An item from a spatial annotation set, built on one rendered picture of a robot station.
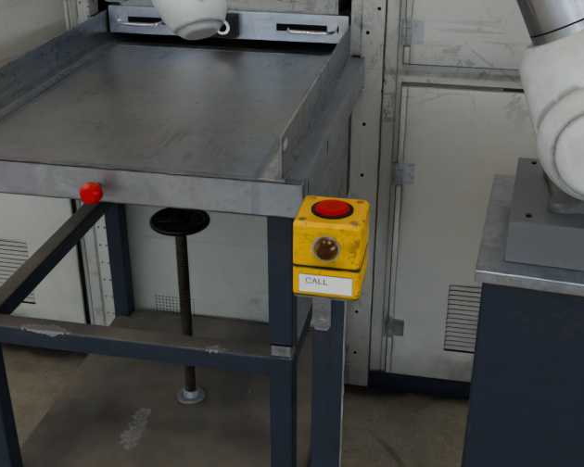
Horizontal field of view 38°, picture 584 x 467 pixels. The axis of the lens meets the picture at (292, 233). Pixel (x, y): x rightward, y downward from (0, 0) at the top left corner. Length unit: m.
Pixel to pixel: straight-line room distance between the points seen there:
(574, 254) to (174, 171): 0.57
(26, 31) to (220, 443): 0.95
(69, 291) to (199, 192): 1.08
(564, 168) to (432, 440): 1.17
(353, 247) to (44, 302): 1.46
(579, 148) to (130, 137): 0.72
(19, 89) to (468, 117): 0.90
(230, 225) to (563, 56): 1.19
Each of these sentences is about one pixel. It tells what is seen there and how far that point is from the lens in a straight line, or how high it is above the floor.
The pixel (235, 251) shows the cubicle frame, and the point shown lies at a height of 0.36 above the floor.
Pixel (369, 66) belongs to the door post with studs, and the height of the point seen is 0.83.
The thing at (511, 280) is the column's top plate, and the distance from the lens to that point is 1.21.
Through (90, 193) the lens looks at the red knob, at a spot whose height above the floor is 0.82.
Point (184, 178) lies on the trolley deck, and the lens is 1.25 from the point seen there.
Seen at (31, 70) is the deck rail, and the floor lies 0.88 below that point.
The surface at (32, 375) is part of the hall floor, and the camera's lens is 2.35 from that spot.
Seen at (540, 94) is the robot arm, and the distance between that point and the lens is 1.04.
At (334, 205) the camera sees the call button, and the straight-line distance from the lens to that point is 1.00.
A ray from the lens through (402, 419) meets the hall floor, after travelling 2.13.
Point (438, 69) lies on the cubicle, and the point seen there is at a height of 0.83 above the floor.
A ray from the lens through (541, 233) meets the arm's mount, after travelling 1.22.
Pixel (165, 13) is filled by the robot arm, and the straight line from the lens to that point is 1.35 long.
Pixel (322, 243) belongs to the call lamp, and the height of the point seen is 0.88.
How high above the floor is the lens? 1.33
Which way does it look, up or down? 27 degrees down
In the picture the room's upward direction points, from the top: straight up
